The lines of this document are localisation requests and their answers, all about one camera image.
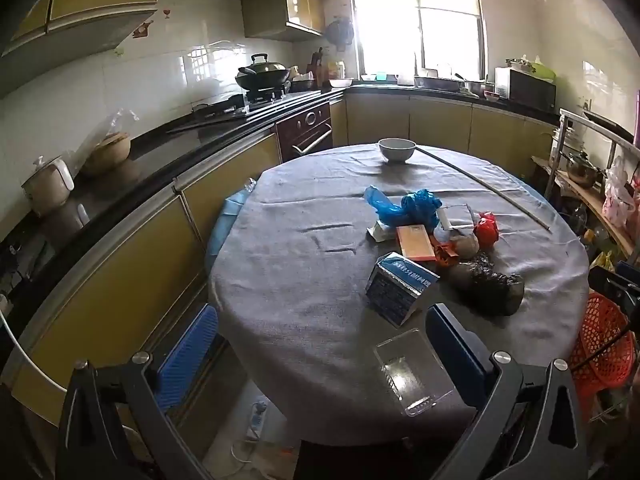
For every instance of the white paper packet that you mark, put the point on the white paper packet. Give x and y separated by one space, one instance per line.
380 232

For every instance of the blue under tablecloth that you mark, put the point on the blue under tablecloth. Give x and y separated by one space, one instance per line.
227 220

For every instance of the dark red oven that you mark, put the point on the dark red oven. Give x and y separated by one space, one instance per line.
305 130

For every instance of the metal sink basin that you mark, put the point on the metal sink basin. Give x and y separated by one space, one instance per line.
437 84

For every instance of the pink plastic bag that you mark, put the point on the pink plastic bag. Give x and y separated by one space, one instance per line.
617 200

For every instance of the blue and white carton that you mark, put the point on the blue and white carton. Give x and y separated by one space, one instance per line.
395 287

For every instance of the clear plastic box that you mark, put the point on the clear plastic box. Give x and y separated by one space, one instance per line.
415 375

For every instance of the white power strip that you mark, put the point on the white power strip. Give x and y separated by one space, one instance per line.
257 415

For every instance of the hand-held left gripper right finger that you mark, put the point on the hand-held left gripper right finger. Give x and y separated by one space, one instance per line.
452 355

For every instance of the knife block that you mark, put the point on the knife block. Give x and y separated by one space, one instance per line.
315 67

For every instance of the beige rice cooker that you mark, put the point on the beige rice cooker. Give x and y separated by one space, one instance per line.
47 185

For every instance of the wall fan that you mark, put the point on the wall fan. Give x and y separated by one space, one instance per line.
339 32

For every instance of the orange box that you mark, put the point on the orange box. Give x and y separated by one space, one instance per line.
415 242

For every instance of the clear plastic lid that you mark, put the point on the clear plastic lid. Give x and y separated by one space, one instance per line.
457 216

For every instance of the black wok with lid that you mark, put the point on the black wok with lid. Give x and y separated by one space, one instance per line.
262 77

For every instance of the yellow base cabinets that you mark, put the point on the yellow base cabinets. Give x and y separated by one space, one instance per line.
125 270

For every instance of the red plastic basket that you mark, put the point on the red plastic basket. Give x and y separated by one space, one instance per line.
600 330

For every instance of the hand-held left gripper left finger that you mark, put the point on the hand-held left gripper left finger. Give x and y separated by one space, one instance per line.
187 355

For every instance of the clay pot in plastic bag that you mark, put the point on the clay pot in plastic bag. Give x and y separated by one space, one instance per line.
107 152

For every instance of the orange snack wrapper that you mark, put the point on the orange snack wrapper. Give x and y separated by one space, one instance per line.
444 255

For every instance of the steel pot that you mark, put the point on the steel pot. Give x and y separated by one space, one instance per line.
582 172

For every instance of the yellow plastic bag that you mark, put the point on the yellow plastic bag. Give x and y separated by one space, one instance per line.
604 261

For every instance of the long bamboo stick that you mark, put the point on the long bamboo stick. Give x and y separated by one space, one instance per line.
480 185

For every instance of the black plastic bag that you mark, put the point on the black plastic bag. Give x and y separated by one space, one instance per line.
490 287

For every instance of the small white dish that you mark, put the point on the small white dish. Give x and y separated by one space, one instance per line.
341 82

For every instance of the black kitchen countertop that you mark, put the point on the black kitchen countertop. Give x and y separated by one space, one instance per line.
150 140

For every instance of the green plastic bag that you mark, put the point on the green plastic bag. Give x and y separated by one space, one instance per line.
544 72

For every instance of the red plastic bag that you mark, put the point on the red plastic bag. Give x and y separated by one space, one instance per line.
486 232

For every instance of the blue plastic bag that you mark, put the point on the blue plastic bag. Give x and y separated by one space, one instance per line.
415 207

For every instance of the metal storage rack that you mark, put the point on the metal storage rack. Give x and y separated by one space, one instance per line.
570 120

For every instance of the kitchen window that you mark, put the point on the kitchen window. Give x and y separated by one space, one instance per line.
400 20

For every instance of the black gas stove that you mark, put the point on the black gas stove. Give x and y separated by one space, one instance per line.
265 96

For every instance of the grey tablecloth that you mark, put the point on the grey tablecloth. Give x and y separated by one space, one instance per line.
310 285

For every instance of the white ceramic bowl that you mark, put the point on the white ceramic bowl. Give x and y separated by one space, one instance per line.
397 150

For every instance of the black microwave oven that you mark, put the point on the black microwave oven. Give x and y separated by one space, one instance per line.
530 90

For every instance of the brown plastic bag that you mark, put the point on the brown plastic bag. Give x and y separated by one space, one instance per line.
465 247

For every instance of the yellow wall cabinet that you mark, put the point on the yellow wall cabinet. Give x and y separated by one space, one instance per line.
285 10
100 0

